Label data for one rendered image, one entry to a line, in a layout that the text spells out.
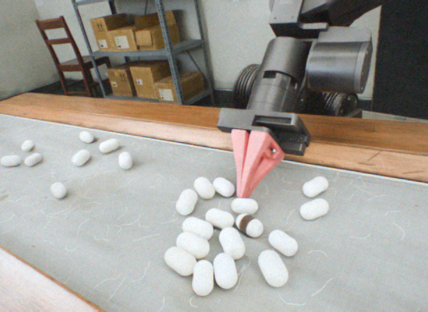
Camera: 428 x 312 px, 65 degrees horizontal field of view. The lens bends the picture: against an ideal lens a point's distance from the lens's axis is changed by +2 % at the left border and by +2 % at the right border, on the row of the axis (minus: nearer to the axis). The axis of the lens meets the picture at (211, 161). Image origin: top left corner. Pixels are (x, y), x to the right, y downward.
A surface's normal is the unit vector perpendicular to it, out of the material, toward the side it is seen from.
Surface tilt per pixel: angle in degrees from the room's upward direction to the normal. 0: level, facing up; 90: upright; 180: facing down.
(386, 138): 0
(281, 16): 49
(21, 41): 90
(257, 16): 90
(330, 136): 0
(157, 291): 0
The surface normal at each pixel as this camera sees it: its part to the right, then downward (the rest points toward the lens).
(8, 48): 0.78, 0.18
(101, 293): -0.16, -0.87
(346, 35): -0.47, -0.20
